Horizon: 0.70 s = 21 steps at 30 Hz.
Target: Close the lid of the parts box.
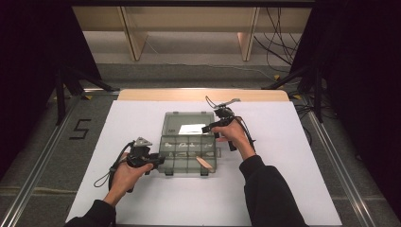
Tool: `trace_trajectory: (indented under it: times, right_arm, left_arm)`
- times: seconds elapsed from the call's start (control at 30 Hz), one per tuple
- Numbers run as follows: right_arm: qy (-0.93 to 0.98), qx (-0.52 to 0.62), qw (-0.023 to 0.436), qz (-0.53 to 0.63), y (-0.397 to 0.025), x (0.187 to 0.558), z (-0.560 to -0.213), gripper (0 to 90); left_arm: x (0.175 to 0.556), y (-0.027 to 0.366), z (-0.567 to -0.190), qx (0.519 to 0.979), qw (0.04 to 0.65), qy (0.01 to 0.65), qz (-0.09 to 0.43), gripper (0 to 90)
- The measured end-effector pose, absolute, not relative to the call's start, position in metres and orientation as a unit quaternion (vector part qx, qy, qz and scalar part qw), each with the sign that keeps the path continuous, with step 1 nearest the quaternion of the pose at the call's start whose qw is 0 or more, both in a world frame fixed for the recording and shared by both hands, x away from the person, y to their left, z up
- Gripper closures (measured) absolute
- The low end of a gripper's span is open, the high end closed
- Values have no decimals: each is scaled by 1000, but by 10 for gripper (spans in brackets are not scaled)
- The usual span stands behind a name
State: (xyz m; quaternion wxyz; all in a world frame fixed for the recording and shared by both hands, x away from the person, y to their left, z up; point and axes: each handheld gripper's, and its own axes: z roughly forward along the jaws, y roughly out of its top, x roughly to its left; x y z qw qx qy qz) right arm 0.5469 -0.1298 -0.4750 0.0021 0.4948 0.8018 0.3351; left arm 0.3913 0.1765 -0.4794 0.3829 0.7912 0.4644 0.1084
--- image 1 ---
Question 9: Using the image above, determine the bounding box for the white board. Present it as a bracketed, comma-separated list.
[64, 99, 343, 227]

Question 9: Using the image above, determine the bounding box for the light wooden bench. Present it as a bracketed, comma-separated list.
[71, 6, 313, 62]

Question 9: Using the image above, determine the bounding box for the black metal stand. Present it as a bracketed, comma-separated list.
[260, 61, 326, 125]
[52, 61, 121, 127]

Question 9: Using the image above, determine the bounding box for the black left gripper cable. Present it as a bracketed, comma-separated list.
[93, 141, 136, 191]

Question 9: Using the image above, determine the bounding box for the aluminium floor rail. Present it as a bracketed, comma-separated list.
[305, 110, 377, 227]
[0, 94, 87, 227]

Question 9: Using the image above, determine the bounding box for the light wooden table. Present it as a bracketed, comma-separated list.
[116, 88, 290, 103]

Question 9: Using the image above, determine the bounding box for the person's left hand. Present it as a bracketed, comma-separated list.
[103, 152, 155, 206]

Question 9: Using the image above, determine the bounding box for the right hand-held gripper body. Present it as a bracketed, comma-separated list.
[214, 97, 242, 127]

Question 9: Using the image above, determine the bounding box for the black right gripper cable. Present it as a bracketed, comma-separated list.
[204, 96, 256, 149]

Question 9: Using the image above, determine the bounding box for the peach oval piece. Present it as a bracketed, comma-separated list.
[195, 155, 214, 171]

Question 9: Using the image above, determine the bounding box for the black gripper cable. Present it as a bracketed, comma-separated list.
[93, 141, 136, 191]
[204, 96, 256, 149]

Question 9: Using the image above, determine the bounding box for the black curtain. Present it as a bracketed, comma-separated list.
[288, 0, 401, 220]
[0, 0, 102, 179]

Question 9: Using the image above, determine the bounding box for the thin white floor cable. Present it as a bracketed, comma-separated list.
[147, 37, 276, 82]

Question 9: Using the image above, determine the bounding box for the smoky clear compartment box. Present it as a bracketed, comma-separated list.
[156, 111, 222, 177]

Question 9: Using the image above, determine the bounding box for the person's right hand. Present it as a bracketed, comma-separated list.
[211, 118, 256, 162]

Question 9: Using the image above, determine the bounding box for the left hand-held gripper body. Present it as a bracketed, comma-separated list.
[126, 136, 161, 168]

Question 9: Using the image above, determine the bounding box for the bundle of black cables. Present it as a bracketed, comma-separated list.
[253, 7, 305, 74]

